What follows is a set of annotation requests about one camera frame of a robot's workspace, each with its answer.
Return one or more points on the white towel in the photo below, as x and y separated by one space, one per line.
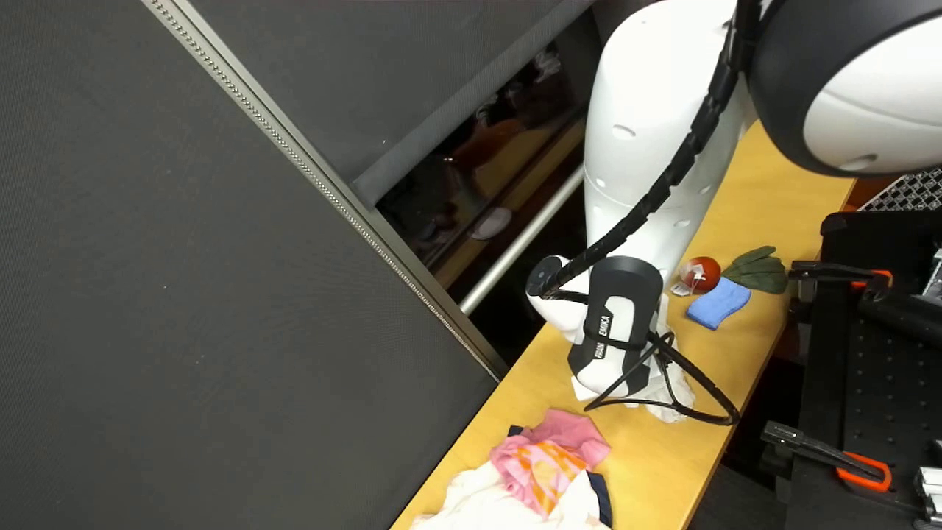
671 402

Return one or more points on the long metal handrail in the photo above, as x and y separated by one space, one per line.
518 240

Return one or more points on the grey roller blind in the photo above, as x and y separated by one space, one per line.
414 90

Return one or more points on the pink cloth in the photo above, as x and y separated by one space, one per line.
547 456

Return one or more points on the white and orange cloth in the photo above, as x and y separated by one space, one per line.
480 505

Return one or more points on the blue sponge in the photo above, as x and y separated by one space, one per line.
718 300

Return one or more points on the green leaf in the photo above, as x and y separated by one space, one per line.
759 268

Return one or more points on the perforated metal mesh plate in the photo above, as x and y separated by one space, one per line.
907 191

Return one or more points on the grey window frame post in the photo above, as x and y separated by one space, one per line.
324 185

